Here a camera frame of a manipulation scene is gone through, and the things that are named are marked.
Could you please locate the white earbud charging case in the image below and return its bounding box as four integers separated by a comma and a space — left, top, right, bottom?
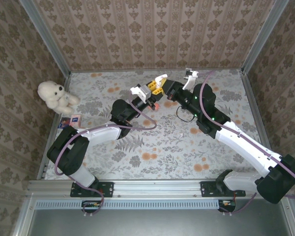
154, 73, 169, 87

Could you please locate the pink tissue pack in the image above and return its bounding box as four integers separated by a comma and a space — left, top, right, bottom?
69, 114, 82, 128

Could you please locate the blue printed card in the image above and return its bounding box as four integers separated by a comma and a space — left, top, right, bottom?
58, 117, 71, 130

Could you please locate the white teddy bear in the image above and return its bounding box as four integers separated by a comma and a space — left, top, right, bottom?
37, 80, 81, 115

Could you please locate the small circuit board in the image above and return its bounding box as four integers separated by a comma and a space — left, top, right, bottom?
218, 199, 237, 213
81, 200, 102, 213

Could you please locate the grey metal panel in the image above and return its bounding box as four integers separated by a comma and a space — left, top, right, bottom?
27, 199, 295, 236

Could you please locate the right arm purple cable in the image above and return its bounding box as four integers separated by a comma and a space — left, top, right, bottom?
199, 70, 295, 217

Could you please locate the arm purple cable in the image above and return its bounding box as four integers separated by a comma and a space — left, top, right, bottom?
54, 92, 158, 218
199, 70, 295, 217

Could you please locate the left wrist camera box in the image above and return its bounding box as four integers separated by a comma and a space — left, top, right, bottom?
129, 84, 152, 104

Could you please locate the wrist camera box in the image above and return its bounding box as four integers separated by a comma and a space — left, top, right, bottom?
129, 84, 152, 104
183, 68, 199, 90

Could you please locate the aluminium table end rail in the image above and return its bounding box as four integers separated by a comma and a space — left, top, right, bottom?
70, 68, 244, 74

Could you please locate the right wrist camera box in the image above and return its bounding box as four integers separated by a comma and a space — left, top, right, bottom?
183, 68, 199, 90

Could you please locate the right gripper thin black cable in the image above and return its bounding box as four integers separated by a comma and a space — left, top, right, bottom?
176, 105, 196, 123

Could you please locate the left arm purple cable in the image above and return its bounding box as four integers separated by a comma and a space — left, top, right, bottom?
54, 92, 158, 218

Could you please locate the aluminium table side rail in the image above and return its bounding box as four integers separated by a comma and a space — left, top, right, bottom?
240, 70, 281, 179
36, 73, 72, 180

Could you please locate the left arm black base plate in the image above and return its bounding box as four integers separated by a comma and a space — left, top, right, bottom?
70, 181, 114, 198

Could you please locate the aluminium mounting rail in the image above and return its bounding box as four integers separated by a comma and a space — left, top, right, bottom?
26, 178, 293, 198

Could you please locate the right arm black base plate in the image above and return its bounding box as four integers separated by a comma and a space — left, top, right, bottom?
201, 181, 246, 198

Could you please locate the aluminium frame post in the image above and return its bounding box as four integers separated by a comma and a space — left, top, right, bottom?
240, 0, 290, 75
19, 0, 72, 77

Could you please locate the grey slotted cable duct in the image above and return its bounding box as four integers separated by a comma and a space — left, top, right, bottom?
35, 200, 221, 209

